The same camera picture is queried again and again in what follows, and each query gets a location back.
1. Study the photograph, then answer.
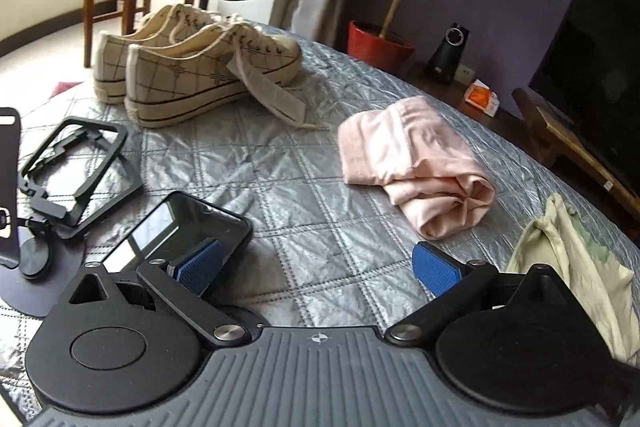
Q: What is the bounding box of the dark metal stand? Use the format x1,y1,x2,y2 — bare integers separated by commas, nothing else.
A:
0,107,88,320

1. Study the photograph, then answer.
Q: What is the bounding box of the black flat television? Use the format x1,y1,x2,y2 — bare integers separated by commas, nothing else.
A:
528,0,640,198

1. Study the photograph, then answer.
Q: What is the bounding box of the orange tissue box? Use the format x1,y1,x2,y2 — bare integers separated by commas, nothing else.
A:
464,79,501,118

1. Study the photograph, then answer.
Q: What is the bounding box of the silver quilted bedspread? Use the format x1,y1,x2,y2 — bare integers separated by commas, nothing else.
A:
0,24,640,427

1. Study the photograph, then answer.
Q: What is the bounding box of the wooden television stand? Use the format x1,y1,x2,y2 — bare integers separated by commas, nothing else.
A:
512,87,640,233

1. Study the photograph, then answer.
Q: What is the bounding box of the black smartphone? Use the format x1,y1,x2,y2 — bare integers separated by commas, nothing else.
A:
102,191,254,288

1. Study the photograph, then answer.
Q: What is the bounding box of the pink garment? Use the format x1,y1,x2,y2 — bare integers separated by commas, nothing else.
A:
337,96,496,240

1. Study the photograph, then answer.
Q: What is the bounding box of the pale green fleece garment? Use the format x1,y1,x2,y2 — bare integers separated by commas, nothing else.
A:
505,193,640,365

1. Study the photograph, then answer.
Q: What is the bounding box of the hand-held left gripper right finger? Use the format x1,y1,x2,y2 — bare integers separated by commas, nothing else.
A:
384,241,573,350

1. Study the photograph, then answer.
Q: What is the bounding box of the black tabletop speaker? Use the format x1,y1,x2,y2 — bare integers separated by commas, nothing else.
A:
425,23,471,84

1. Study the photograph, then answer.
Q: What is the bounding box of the cream checked canvas sneaker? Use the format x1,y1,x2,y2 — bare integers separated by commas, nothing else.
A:
124,21,302,128
93,4,236,104

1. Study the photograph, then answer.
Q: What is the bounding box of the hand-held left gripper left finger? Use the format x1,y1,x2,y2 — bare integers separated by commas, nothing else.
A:
67,240,253,350

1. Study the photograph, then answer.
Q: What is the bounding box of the dark red floor mat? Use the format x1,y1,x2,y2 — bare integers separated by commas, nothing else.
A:
49,80,86,98

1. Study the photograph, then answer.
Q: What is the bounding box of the white paper shoe tag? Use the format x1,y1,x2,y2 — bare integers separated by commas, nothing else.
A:
227,59,306,124

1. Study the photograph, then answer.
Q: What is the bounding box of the dark low wooden table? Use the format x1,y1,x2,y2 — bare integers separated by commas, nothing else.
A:
405,62,531,132

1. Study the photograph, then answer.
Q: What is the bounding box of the black phone holder frame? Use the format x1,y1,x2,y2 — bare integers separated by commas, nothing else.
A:
17,117,146,280

